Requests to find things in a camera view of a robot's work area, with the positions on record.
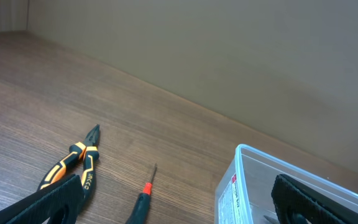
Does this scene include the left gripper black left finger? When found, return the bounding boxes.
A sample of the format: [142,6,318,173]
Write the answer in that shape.
[0,174,84,224]

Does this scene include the orange black pliers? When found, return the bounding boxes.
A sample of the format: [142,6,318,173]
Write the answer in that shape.
[37,124,100,202]

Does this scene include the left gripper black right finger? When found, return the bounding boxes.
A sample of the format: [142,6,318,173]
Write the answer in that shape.
[271,174,358,224]

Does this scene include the black red precision screwdriver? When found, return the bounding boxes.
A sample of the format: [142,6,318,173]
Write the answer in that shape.
[126,164,157,224]

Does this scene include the clear plastic container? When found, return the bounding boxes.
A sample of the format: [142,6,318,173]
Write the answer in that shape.
[214,144,358,223]

